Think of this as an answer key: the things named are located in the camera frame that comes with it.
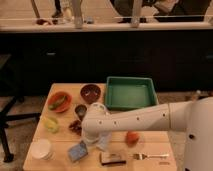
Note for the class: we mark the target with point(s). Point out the white round container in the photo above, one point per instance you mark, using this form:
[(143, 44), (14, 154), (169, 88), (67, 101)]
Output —
[(41, 149)]

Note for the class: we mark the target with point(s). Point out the small metal cup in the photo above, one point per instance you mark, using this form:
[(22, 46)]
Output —
[(80, 111)]

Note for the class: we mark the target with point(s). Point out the orange bowl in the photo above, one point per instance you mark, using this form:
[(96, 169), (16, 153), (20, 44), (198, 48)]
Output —
[(63, 107)]

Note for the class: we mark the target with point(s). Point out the light blue cloth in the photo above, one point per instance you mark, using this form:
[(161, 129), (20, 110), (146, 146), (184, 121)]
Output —
[(103, 141)]

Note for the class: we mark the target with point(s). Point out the dark red grape bunch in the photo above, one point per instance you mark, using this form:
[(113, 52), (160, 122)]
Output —
[(75, 127)]

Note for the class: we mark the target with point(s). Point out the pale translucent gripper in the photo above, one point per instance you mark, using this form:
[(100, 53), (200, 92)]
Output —
[(89, 138)]

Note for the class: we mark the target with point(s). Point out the red tomato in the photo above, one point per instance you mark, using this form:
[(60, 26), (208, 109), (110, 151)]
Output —
[(132, 137)]

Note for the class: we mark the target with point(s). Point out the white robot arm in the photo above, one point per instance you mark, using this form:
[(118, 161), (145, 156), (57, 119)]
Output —
[(193, 117)]

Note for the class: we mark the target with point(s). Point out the green plastic tray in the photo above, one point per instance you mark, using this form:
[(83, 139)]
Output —
[(129, 93)]

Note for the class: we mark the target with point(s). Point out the silver fork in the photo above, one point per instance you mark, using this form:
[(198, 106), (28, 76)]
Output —
[(140, 156)]

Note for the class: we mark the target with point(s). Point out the black chair base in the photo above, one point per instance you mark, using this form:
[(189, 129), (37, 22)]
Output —
[(4, 116)]

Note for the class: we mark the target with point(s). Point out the dark red bowl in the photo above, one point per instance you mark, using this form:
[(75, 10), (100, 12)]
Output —
[(90, 93)]

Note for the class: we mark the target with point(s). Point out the blue sponge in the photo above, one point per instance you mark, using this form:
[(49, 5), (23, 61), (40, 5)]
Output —
[(78, 151)]

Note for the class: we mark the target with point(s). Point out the green cucumber piece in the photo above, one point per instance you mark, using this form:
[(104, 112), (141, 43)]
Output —
[(56, 103)]

